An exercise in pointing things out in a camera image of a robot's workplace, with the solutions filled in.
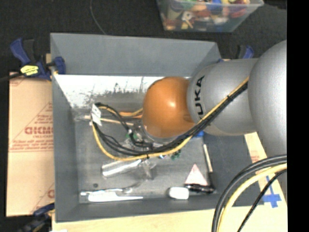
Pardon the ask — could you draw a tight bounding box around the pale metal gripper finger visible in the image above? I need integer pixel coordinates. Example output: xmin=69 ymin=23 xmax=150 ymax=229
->
xmin=141 ymin=159 xmax=156 ymax=180

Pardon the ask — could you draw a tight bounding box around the white small block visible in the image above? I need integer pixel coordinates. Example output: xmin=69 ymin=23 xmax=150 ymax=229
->
xmin=168 ymin=187 xmax=190 ymax=200

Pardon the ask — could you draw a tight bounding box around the pink triangle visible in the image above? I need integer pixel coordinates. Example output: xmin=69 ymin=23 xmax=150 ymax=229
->
xmin=184 ymin=163 xmax=209 ymax=186

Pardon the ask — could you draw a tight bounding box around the white long flat tool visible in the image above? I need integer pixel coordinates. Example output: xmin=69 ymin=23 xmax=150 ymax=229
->
xmin=80 ymin=188 xmax=144 ymax=203

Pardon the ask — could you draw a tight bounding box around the pale wooden stick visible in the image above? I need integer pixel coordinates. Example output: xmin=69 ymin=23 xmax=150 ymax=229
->
xmin=202 ymin=143 xmax=213 ymax=174

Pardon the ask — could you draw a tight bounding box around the grey metal bin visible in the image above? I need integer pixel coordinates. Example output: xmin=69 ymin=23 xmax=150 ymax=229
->
xmin=50 ymin=32 xmax=257 ymax=222

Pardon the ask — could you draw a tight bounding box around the brown cardboard board, red print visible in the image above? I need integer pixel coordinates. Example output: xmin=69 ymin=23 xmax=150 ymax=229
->
xmin=6 ymin=72 xmax=56 ymax=218

